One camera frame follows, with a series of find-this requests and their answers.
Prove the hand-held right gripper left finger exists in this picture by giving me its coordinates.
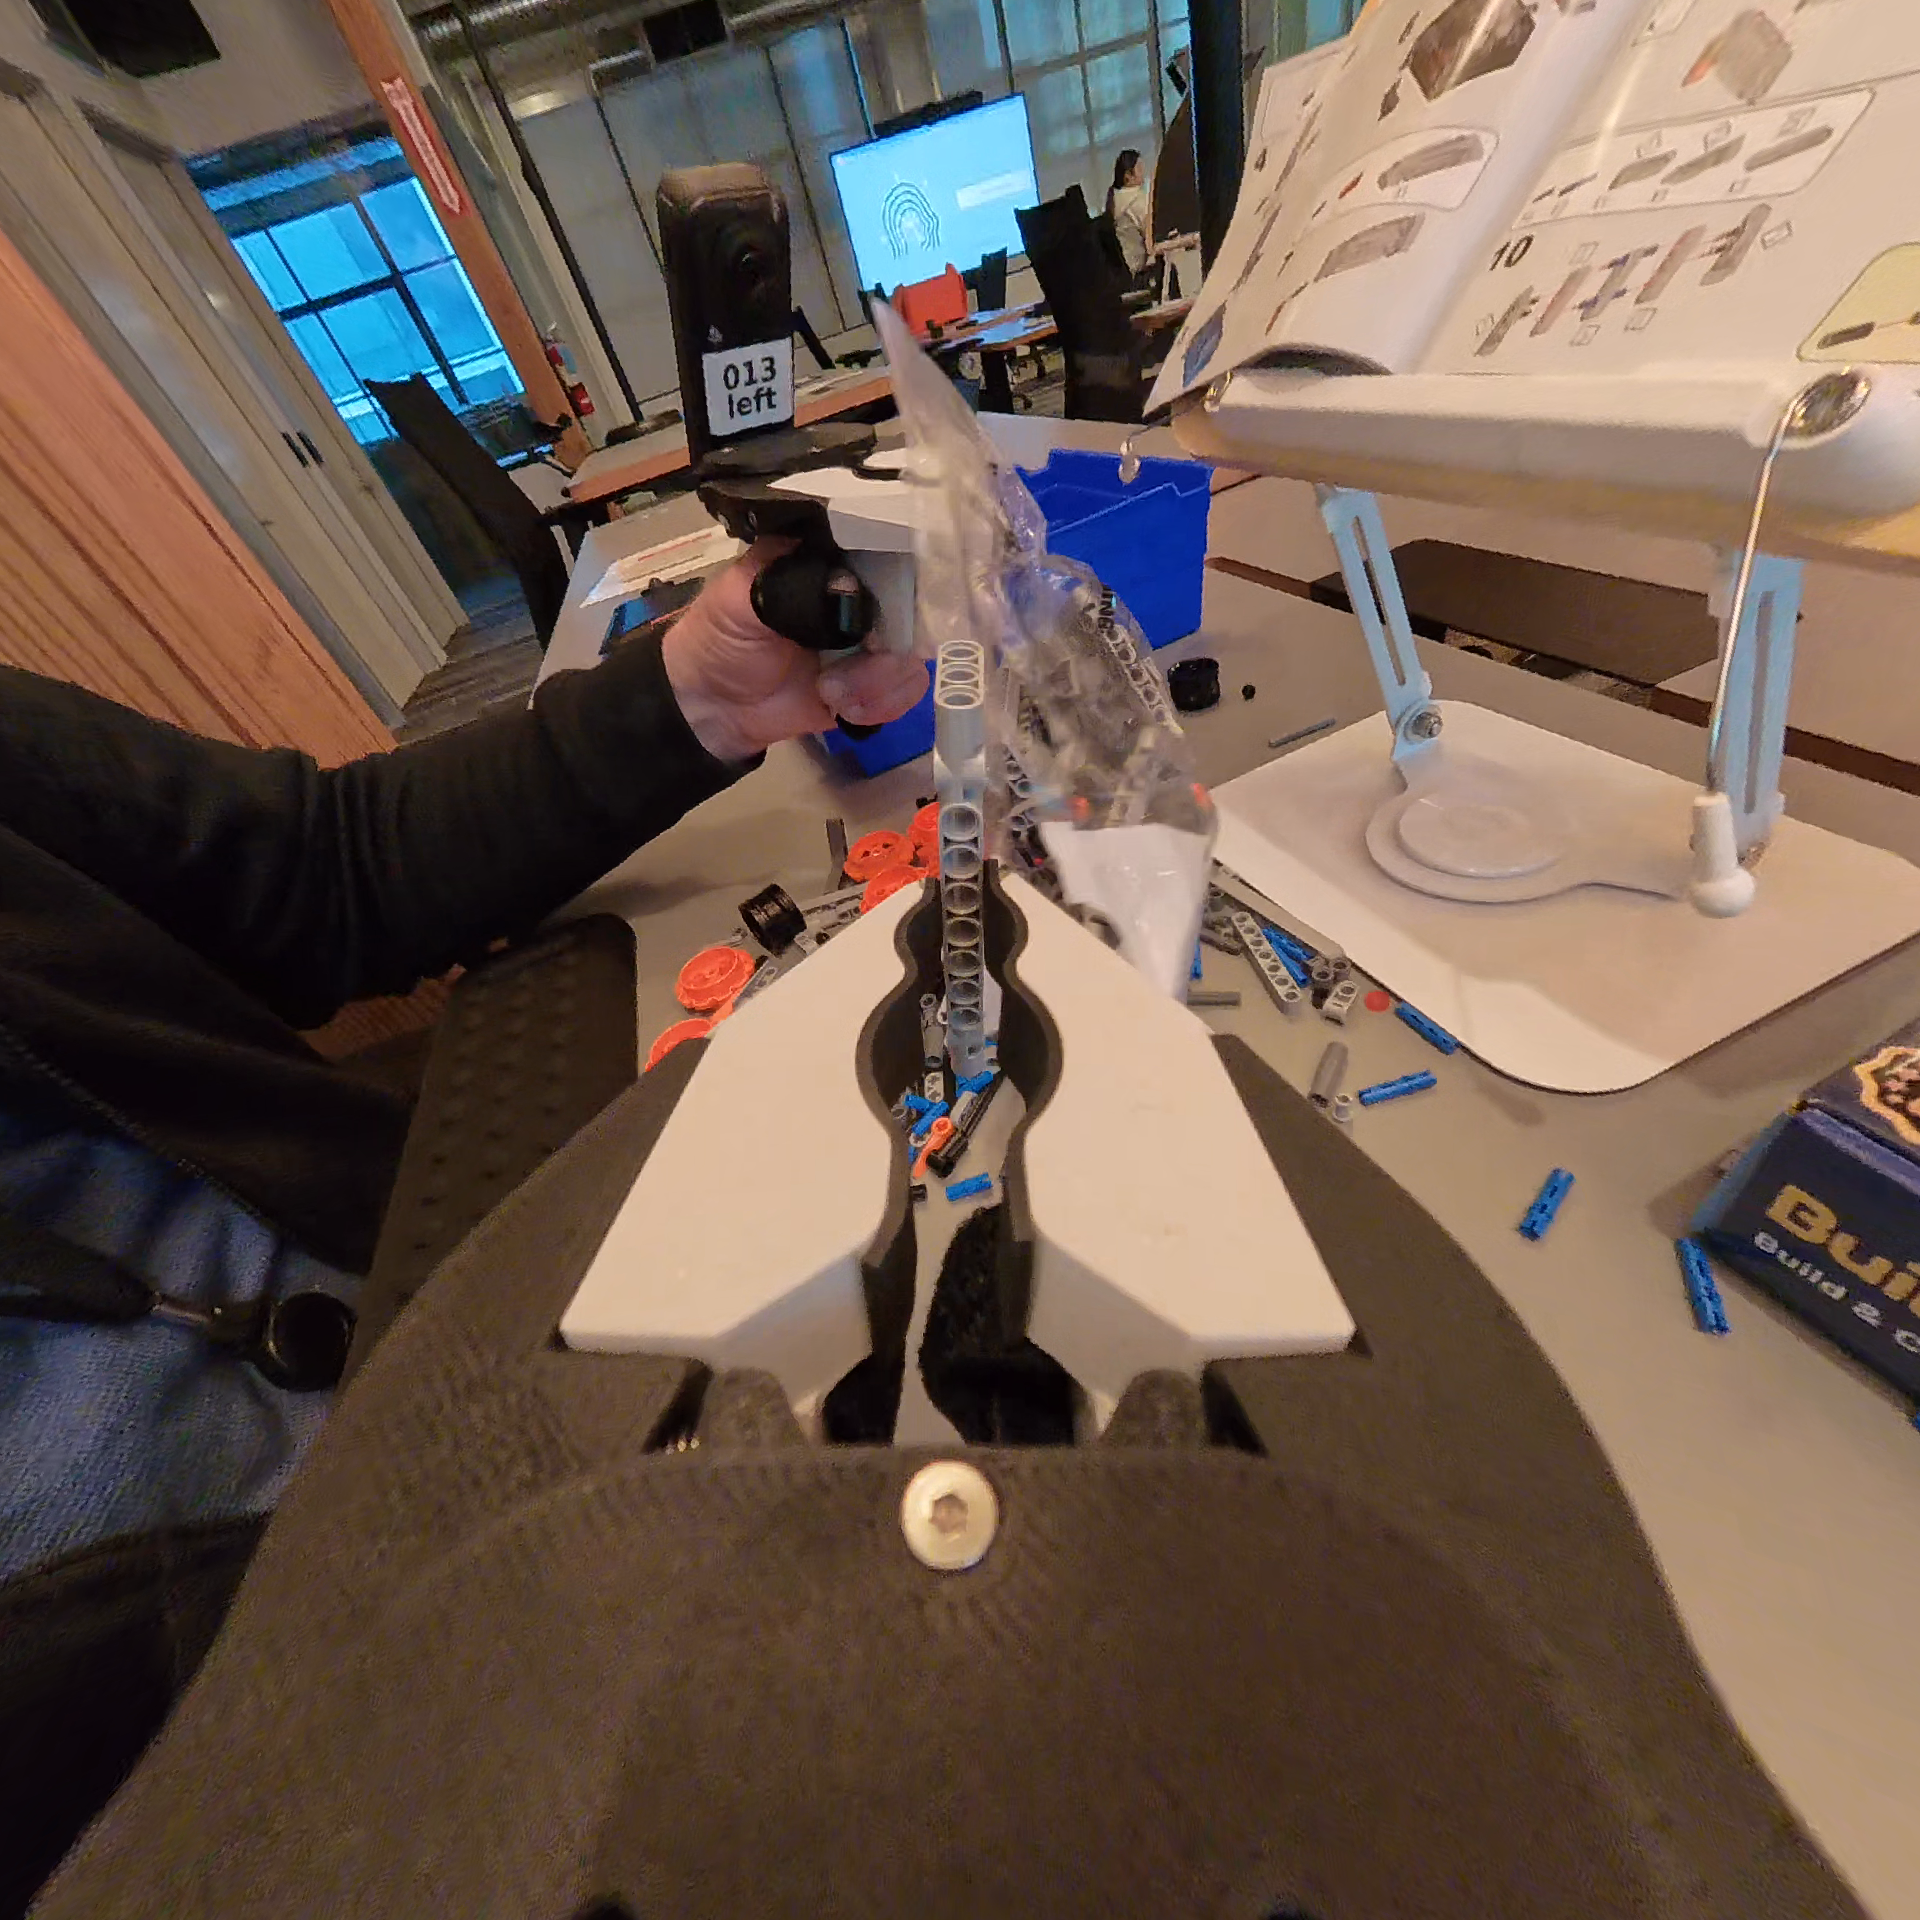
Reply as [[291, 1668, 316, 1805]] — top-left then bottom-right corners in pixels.
[[558, 882, 942, 1446]]

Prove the wall screen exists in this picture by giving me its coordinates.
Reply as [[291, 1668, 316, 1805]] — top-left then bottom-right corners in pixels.
[[827, 93, 1042, 296]]

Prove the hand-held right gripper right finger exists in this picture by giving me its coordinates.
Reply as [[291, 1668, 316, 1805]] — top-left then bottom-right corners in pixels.
[[918, 874, 1359, 1446]]

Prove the white book stand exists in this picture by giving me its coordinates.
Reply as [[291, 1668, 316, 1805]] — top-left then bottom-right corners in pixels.
[[1116, 360, 1920, 1099]]

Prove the group of orange gear wheels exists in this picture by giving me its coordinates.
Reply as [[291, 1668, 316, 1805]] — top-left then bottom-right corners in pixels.
[[643, 802, 943, 1074]]

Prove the person's left forearm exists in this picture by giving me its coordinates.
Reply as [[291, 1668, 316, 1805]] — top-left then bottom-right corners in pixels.
[[0, 623, 751, 1038]]

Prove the person's blue shirt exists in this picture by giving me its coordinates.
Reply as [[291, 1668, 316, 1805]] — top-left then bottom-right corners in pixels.
[[0, 1110, 353, 1585]]

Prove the long grey holed liftarm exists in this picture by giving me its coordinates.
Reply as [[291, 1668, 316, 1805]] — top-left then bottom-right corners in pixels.
[[926, 642, 1001, 1086]]

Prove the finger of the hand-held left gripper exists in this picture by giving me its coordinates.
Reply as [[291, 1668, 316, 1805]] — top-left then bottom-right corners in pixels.
[[767, 464, 928, 658]]

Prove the black lanyard strap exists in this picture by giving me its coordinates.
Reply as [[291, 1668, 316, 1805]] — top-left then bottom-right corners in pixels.
[[0, 1252, 360, 1394]]

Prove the pile of small building pieces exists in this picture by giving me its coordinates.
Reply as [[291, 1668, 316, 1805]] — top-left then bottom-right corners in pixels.
[[733, 794, 1733, 1339]]

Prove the blue storage bin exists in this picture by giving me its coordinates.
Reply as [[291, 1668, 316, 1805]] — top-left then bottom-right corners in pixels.
[[821, 447, 1217, 778]]

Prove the person's dark jacket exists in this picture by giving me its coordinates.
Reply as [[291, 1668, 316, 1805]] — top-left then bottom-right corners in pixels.
[[0, 825, 430, 1920]]

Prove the white instruction booklet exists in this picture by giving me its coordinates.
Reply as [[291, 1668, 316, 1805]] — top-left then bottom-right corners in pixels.
[[1146, 0, 1920, 381]]

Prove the clear bag of small pieces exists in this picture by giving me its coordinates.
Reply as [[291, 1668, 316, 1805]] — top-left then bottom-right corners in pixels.
[[866, 292, 1219, 996]]

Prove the long grey holed beam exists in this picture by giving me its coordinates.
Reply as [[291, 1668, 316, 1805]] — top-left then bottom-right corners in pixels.
[[1217, 900, 1361, 1027]]

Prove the black office chair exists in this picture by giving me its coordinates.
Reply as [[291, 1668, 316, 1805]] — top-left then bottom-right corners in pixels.
[[364, 374, 576, 651], [1013, 187, 1159, 426]]

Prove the blue robot kit box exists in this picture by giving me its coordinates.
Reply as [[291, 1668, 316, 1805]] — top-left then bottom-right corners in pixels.
[[1692, 1020, 1920, 1416]]

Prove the person's left hand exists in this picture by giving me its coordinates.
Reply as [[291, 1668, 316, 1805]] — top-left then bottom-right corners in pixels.
[[659, 542, 935, 769]]

